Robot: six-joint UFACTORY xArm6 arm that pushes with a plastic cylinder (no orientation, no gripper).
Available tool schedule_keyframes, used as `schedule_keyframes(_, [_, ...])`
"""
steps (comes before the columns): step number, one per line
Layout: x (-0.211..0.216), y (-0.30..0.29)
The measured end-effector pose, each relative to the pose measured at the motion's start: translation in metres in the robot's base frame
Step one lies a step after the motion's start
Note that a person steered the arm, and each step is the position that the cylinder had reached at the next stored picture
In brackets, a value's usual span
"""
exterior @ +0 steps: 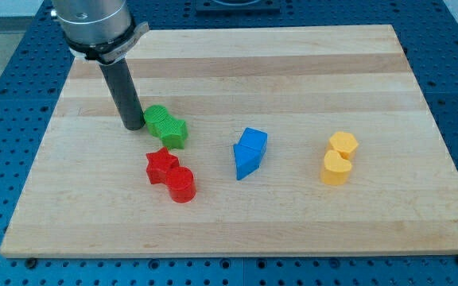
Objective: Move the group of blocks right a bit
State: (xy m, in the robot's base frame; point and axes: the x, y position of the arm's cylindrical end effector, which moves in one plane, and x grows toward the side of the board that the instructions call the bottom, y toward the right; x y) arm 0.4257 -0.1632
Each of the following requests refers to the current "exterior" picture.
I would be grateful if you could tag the green star block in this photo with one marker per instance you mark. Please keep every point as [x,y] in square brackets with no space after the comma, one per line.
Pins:
[173,132]

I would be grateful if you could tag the green cylinder block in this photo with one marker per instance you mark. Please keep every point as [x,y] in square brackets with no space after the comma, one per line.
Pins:
[153,115]

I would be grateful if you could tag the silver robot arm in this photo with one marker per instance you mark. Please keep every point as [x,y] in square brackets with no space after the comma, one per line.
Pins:
[98,30]

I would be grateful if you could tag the blue cube block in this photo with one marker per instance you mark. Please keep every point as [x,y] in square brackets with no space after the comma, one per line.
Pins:
[254,139]

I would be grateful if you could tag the blue triangle block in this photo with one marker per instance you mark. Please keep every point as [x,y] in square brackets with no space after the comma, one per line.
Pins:
[247,160]

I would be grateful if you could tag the red cylinder block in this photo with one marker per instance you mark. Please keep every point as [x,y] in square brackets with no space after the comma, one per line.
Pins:
[181,184]

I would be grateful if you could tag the red star block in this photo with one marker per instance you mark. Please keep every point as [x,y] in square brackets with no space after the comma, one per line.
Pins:
[159,164]

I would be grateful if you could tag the wooden board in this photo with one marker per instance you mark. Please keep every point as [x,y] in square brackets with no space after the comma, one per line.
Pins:
[87,194]

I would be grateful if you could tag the yellow heart block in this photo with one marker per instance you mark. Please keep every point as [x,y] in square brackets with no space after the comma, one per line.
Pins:
[335,169]

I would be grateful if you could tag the yellow hexagon block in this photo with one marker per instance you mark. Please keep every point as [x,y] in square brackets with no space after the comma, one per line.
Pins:
[344,143]

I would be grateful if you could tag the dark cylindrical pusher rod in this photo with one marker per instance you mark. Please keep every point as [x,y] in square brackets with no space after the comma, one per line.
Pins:
[121,86]

